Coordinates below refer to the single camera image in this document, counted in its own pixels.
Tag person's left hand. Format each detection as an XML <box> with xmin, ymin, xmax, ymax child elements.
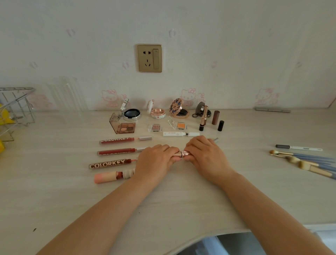
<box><xmin>134</xmin><ymin>144</ymin><xmax>182</xmax><ymax>186</ymax></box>

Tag person's right hand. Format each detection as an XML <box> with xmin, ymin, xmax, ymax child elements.
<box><xmin>183</xmin><ymin>136</ymin><xmax>237</xmax><ymax>186</ymax></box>

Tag gold wall socket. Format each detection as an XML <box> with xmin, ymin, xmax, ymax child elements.
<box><xmin>136</xmin><ymin>44</ymin><xmax>163</xmax><ymax>73</ymax></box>

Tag light wooden table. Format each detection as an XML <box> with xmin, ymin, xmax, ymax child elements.
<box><xmin>0</xmin><ymin>108</ymin><xmax>336</xmax><ymax>255</ymax></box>

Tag white grey eyeliner pen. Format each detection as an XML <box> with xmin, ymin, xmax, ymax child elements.
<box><xmin>275</xmin><ymin>144</ymin><xmax>323</xmax><ymax>152</ymax></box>

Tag white drawer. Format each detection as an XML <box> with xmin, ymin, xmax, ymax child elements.
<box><xmin>311</xmin><ymin>228</ymin><xmax>336</xmax><ymax>255</ymax></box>

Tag white concealer tube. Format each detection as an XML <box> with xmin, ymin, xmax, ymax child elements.
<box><xmin>162</xmin><ymin>131</ymin><xmax>201</xmax><ymax>137</ymax></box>

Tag light grey trousers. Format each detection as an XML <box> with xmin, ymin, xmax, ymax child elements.
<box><xmin>194</xmin><ymin>236</ymin><xmax>224</xmax><ymax>255</ymax></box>

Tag small dark round compact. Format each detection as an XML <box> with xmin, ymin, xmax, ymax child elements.
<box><xmin>192</xmin><ymin>102</ymin><xmax>212</xmax><ymax>118</ymax></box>

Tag silver round cushion compact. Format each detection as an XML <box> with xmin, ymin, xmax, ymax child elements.
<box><xmin>115</xmin><ymin>99</ymin><xmax>142</xmax><ymax>121</ymax></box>

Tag ornate rose gold lip tube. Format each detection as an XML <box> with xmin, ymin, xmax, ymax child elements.
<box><xmin>172</xmin><ymin>150</ymin><xmax>194</xmax><ymax>159</ymax></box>

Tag metal wire basket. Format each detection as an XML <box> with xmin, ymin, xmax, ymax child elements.
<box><xmin>0</xmin><ymin>87</ymin><xmax>36</xmax><ymax>141</ymax></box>

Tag yellow plastic bag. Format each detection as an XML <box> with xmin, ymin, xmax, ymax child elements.
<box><xmin>0</xmin><ymin>104</ymin><xmax>16</xmax><ymax>153</ymax></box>

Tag pink blue patterned compact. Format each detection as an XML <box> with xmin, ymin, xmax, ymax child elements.
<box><xmin>169</xmin><ymin>98</ymin><xmax>189</xmax><ymax>119</ymax></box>

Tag orange single eyeshadow pan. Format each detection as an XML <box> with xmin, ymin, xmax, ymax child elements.
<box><xmin>168</xmin><ymin>119</ymin><xmax>188</xmax><ymax>131</ymax></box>

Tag brown Colorkey lip gloss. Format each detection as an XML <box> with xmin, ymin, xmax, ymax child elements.
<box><xmin>89</xmin><ymin>157</ymin><xmax>138</xmax><ymax>170</ymax></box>

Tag person's right forearm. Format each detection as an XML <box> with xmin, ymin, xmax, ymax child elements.
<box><xmin>220</xmin><ymin>172</ymin><xmax>335</xmax><ymax>255</ymax></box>

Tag clear acrylic organizer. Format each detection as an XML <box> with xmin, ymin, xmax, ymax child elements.
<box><xmin>47</xmin><ymin>76</ymin><xmax>89</xmax><ymax>112</ymax></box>

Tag person's left forearm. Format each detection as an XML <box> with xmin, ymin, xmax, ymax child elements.
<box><xmin>36</xmin><ymin>178</ymin><xmax>158</xmax><ymax>255</ymax></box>

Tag white floral round compact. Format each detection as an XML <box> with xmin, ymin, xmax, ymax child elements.
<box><xmin>146</xmin><ymin>99</ymin><xmax>166</xmax><ymax>119</ymax></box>

